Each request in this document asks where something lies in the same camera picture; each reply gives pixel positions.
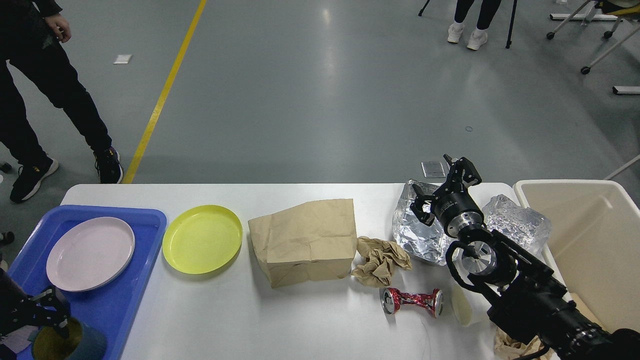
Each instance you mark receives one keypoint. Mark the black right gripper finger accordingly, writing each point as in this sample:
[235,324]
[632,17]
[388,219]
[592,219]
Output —
[423,197]
[461,176]

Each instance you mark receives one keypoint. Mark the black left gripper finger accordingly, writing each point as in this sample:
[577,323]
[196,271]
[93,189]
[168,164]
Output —
[52,310]

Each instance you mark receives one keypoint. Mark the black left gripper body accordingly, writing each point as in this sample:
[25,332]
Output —
[16,312]

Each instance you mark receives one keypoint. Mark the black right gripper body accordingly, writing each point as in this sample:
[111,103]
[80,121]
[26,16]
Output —
[445,207]

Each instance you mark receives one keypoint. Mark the teal mug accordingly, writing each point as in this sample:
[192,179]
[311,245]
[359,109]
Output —
[83,343]

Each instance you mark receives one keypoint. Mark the yellow plate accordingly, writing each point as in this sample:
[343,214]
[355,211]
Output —
[202,239]

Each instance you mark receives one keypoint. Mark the crumpled paper under arm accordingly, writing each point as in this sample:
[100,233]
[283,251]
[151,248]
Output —
[507,348]

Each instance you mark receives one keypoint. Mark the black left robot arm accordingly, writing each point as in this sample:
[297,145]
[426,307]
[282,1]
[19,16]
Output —
[8,285]

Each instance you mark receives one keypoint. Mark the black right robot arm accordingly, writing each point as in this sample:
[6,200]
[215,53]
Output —
[526,301]

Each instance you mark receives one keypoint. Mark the silver foil bag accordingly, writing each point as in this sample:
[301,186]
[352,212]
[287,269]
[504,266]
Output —
[427,244]

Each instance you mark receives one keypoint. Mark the pink mug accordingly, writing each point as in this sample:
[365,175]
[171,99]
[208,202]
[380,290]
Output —
[18,340]

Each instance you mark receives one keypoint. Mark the silver floor plate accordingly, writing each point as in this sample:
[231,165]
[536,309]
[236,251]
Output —
[433,169]

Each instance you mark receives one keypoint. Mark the blue plastic tray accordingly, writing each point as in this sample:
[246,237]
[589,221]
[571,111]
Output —
[111,308]

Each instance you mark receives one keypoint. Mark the crumpled brown paper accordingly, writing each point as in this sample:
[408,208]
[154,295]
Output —
[381,259]

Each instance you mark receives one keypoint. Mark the pink plate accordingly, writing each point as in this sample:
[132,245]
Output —
[91,254]

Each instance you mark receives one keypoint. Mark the crushed red can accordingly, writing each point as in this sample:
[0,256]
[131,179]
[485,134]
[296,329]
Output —
[392,300]

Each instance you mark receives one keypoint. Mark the white paper cup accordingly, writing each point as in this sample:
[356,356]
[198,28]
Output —
[469,307]

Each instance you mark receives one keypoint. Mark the brown paper bag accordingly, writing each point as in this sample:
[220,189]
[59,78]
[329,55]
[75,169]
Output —
[313,241]

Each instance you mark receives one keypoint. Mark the beige plastic bin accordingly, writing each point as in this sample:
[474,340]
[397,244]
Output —
[594,244]

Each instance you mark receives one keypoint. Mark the person in black clothes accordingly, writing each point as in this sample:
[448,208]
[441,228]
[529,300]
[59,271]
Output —
[33,34]

